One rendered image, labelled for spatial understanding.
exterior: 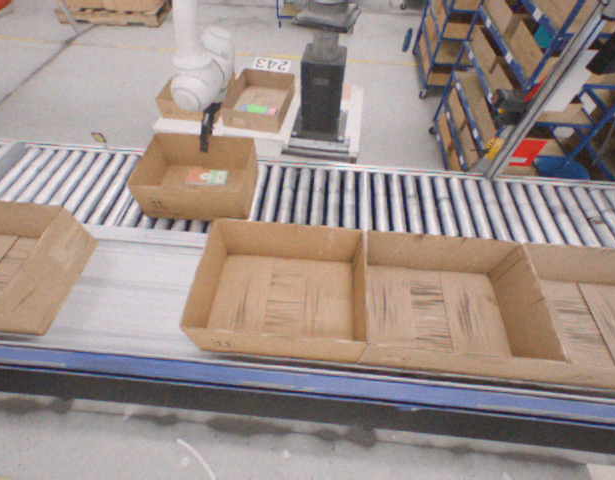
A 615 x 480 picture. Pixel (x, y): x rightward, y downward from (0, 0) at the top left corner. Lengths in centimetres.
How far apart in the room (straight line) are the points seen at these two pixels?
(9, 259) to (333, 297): 95
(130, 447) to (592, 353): 174
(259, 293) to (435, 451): 120
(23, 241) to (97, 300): 35
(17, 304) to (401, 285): 94
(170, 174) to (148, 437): 119
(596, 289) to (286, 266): 88
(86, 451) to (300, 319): 133
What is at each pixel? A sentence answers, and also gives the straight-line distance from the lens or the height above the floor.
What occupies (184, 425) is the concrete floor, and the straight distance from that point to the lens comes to 176.
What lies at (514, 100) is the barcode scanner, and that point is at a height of 108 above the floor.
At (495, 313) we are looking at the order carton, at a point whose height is 89.
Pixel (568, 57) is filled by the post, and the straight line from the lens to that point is 133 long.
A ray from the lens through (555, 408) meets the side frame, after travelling 95.
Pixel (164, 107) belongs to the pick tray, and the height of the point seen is 81.
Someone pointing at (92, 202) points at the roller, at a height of 74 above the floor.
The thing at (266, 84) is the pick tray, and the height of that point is 78.
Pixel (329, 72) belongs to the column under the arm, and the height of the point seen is 105.
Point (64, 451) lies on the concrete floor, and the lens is 197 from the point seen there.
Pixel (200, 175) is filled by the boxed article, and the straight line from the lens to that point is 138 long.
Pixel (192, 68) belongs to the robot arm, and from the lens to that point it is 95.
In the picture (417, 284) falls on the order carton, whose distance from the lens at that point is 94.
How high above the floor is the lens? 167
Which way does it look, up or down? 55 degrees down
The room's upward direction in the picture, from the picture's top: 2 degrees clockwise
